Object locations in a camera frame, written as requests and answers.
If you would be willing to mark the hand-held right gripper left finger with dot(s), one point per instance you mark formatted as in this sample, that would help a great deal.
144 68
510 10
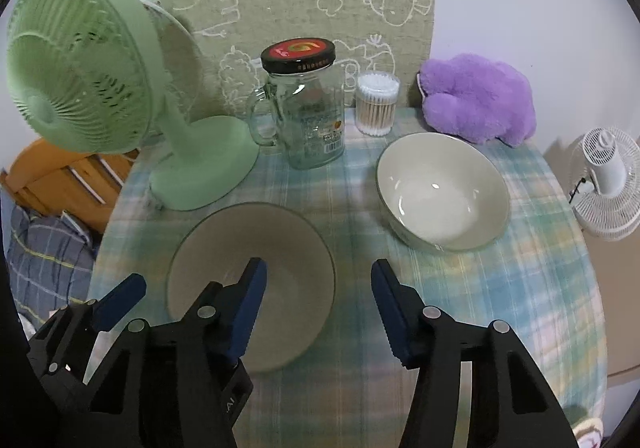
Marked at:
247 313

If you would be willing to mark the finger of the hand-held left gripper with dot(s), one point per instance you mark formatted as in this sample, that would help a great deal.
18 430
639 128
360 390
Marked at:
120 303

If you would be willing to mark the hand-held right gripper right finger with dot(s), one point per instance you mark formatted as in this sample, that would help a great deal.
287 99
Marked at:
392 313

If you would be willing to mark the large green floral bowl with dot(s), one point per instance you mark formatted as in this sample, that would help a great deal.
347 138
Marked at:
290 253

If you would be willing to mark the medium green floral bowl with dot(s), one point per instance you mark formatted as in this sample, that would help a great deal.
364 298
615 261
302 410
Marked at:
440 188

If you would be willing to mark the plaid tablecloth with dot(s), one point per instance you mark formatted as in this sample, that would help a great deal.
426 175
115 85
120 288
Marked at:
450 303

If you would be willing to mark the blue plaid bedding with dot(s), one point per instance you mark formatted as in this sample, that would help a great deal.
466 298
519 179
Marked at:
45 258

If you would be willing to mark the wooden chair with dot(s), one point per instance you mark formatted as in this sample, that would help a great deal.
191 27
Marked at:
45 177

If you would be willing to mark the glass jar with black lid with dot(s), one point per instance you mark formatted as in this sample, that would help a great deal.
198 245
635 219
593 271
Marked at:
310 127

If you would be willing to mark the cotton swab container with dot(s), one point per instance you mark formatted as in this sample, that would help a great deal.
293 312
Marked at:
376 107

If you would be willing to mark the green desk fan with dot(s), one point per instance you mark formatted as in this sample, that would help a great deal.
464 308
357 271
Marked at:
75 77

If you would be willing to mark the purple plush toy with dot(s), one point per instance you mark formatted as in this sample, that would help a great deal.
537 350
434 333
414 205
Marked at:
475 92

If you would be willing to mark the white standing fan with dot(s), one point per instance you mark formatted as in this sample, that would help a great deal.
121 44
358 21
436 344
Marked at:
607 167

